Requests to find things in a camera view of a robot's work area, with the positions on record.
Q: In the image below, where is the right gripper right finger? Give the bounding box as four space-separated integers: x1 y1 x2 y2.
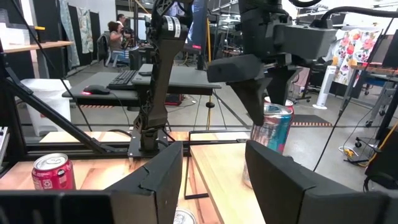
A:
244 139 398 224

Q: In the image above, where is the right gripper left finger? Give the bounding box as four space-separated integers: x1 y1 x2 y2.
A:
0 141 184 224

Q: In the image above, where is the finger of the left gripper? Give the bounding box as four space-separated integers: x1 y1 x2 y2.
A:
206 54 273 126
267 65 300 106

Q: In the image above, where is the orange soda can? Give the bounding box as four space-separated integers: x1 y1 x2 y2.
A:
173 207 197 224

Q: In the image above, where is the slim silver energy drink can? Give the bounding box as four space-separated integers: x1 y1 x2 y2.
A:
242 102 295 189

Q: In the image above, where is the red Coca-Cola Zero can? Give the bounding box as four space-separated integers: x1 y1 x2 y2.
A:
30 152 77 191

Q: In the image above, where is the yellow pole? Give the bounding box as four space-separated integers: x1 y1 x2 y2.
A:
205 17 216 131

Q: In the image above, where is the white tower fan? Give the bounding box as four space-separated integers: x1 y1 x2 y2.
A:
312 65 338 110

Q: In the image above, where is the black hazard-striped floor mat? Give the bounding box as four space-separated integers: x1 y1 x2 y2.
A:
290 114 334 128

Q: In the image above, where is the computer monitor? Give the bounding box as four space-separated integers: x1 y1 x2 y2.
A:
185 0 210 54

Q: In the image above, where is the black desk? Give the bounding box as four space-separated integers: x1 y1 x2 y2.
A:
62 63 222 106

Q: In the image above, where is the floral cloth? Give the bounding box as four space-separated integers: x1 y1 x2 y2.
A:
331 27 382 86

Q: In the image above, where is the black keyboard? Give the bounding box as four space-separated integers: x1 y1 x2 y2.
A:
107 70 138 90

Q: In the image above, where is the black computer mouse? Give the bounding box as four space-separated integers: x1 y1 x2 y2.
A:
82 84 111 96

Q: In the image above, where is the person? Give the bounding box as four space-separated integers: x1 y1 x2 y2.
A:
116 13 134 35
107 21 131 63

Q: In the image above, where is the office chair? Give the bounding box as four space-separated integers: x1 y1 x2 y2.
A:
96 32 114 68

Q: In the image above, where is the white trash bin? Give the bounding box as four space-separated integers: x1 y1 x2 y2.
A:
20 78 73 137

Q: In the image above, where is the patterned curtain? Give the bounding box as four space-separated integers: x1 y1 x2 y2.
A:
58 0 81 70
76 6 94 54

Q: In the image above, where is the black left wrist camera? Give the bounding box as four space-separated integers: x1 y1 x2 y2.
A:
273 23 338 60

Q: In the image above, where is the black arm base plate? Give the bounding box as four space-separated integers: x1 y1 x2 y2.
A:
127 129 175 159

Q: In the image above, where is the black aluminium table frame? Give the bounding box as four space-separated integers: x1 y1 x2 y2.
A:
0 136 252 158

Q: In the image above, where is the black camera cable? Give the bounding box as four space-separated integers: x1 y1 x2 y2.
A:
320 5 398 19

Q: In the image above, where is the black frame strut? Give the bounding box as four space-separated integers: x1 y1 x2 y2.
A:
0 40 109 155

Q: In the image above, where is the wooden wall shelf board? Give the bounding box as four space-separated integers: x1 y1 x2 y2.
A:
0 40 75 54

